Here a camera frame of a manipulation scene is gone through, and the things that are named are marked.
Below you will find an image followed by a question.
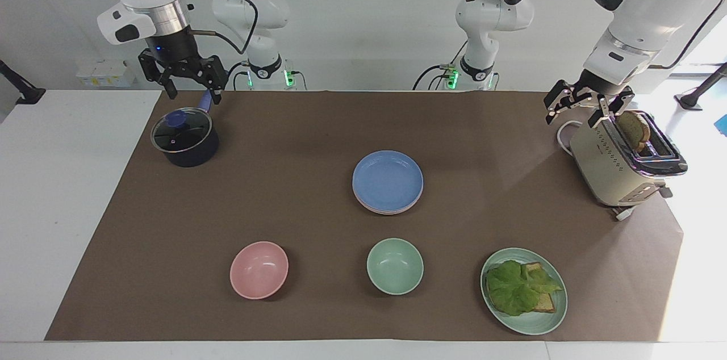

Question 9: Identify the toast slice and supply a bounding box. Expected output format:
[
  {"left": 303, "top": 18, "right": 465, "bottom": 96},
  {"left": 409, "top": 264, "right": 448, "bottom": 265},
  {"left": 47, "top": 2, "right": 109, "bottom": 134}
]
[{"left": 521, "top": 262, "right": 558, "bottom": 314}]

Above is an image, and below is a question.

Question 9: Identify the black stand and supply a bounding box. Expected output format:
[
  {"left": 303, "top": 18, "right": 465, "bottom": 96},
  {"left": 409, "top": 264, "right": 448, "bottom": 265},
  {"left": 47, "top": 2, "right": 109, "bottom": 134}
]
[
  {"left": 0, "top": 59, "right": 47, "bottom": 106},
  {"left": 674, "top": 61, "right": 727, "bottom": 111}
]

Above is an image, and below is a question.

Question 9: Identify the brown bread slice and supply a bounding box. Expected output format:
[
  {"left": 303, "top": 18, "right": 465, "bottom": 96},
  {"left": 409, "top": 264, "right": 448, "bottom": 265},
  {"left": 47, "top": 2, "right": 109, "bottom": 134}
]
[{"left": 616, "top": 111, "right": 651, "bottom": 152}]

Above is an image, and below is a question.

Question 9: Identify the white power cable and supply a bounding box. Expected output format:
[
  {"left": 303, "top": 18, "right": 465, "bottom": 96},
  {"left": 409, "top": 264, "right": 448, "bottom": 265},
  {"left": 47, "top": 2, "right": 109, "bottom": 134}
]
[{"left": 556, "top": 120, "right": 584, "bottom": 154}]

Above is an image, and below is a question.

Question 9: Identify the white wall socket box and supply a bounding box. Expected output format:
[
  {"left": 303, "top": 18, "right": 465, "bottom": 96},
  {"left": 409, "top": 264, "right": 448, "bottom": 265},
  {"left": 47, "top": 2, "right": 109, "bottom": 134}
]
[{"left": 76, "top": 60, "right": 137, "bottom": 89}]

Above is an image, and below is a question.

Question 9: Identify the black cable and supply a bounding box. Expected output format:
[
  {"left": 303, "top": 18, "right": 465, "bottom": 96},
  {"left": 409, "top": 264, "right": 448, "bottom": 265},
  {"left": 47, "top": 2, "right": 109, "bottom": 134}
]
[
  {"left": 226, "top": 60, "right": 252, "bottom": 91},
  {"left": 181, "top": 0, "right": 260, "bottom": 56},
  {"left": 412, "top": 39, "right": 470, "bottom": 91},
  {"left": 649, "top": 0, "right": 727, "bottom": 70}
]

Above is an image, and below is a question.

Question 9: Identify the green plate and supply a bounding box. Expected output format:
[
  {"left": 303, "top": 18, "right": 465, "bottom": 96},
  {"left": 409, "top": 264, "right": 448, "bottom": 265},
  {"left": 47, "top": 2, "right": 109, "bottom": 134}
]
[{"left": 481, "top": 248, "right": 569, "bottom": 336}]

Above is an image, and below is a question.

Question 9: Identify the green bowl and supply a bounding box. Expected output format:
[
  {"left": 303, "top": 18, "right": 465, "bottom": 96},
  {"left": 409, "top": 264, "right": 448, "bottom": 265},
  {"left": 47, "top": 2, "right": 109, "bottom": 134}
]
[{"left": 366, "top": 238, "right": 425, "bottom": 296}]

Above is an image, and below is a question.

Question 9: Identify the blue plate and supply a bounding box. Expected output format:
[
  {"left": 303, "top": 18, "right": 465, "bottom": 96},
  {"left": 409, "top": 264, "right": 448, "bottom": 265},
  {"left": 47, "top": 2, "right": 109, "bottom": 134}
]
[{"left": 352, "top": 150, "right": 424, "bottom": 210}]

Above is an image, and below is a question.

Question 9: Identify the dark blue saucepan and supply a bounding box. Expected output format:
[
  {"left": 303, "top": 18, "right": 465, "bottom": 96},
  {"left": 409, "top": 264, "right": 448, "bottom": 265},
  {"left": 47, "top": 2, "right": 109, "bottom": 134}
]
[{"left": 150, "top": 90, "right": 220, "bottom": 168}]

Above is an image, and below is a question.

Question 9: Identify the pink plate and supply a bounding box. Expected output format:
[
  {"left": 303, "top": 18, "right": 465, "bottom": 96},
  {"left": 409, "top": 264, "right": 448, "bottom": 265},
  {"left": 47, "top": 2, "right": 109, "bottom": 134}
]
[{"left": 353, "top": 189, "right": 424, "bottom": 216}]

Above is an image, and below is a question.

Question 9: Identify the glass lid with blue knob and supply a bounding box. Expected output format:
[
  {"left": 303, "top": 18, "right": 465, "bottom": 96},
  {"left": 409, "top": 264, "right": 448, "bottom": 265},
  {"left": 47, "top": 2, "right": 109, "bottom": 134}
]
[{"left": 151, "top": 108, "right": 213, "bottom": 154}]

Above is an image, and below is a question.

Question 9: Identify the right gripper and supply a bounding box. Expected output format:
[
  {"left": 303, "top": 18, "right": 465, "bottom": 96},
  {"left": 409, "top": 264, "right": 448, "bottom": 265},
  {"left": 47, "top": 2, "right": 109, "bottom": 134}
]
[{"left": 138, "top": 30, "right": 229, "bottom": 106}]

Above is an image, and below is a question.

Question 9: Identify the green lettuce leaf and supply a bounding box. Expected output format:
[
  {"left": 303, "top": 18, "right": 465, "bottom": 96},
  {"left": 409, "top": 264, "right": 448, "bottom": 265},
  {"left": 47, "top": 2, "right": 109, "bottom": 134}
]
[{"left": 486, "top": 259, "right": 563, "bottom": 317}]

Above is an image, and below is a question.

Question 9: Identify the silver toaster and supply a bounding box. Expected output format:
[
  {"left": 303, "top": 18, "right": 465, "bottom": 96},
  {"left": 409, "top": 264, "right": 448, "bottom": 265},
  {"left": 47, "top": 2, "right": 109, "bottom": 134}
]
[{"left": 569, "top": 110, "right": 688, "bottom": 222}]

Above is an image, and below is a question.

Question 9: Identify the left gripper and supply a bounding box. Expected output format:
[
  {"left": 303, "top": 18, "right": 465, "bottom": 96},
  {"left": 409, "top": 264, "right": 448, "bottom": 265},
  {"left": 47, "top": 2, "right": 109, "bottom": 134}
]
[{"left": 544, "top": 70, "right": 636, "bottom": 129}]

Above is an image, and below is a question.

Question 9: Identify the pink bowl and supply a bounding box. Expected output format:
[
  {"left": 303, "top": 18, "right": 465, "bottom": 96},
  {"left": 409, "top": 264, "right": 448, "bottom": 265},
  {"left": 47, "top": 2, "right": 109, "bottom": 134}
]
[{"left": 229, "top": 241, "right": 289, "bottom": 300}]

